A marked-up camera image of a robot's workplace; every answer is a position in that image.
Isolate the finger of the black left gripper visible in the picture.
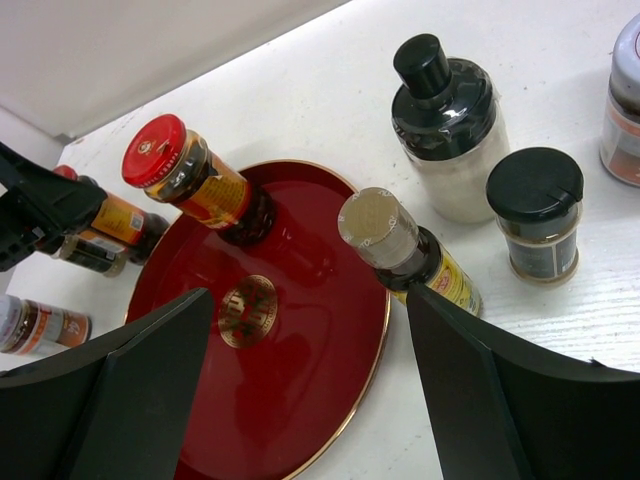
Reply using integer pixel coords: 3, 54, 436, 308
1, 144, 107, 272

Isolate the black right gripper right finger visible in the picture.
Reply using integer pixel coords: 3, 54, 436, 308
407, 285, 639, 479

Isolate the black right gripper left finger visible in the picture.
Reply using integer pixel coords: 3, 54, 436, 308
1, 288, 214, 479

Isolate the black lid spice jar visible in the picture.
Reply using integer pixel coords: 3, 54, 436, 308
51, 236, 127, 278
485, 147, 584, 286

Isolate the red lid chili jar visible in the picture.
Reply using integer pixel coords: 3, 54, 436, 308
121, 114, 277, 247
71, 193, 169, 265

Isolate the white lid sauce jar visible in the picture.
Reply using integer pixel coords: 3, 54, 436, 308
599, 15, 639, 187
1, 294, 92, 356

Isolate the yellow label oil bottle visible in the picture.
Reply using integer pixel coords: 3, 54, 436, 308
337, 187, 483, 316

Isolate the black pump white powder bottle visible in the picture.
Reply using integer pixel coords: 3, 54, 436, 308
391, 33, 510, 224

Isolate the red round tray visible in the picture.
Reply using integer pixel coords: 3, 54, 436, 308
125, 159, 391, 479

